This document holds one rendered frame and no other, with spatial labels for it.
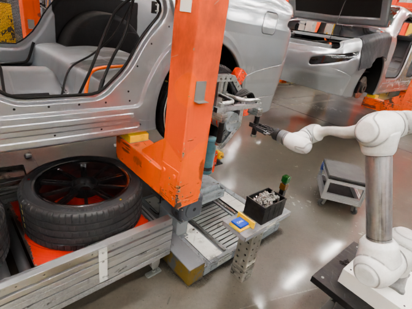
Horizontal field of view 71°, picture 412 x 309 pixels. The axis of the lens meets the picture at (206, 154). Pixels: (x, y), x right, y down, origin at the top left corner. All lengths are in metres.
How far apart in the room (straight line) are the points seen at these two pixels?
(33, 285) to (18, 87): 1.33
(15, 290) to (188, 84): 1.09
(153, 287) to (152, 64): 1.30
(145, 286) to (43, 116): 1.08
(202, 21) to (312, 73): 3.11
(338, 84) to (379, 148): 3.00
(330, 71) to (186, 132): 3.12
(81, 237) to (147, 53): 1.05
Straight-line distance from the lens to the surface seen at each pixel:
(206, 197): 2.33
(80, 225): 1.57
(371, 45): 4.45
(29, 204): 1.66
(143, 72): 1.76
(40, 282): 1.50
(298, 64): 4.29
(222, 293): 1.87
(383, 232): 1.46
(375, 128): 1.29
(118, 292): 1.84
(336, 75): 4.24
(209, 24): 1.27
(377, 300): 1.72
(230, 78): 1.99
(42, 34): 3.33
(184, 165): 1.40
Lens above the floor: 1.43
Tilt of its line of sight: 25 degrees down
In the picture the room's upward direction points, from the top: 9 degrees clockwise
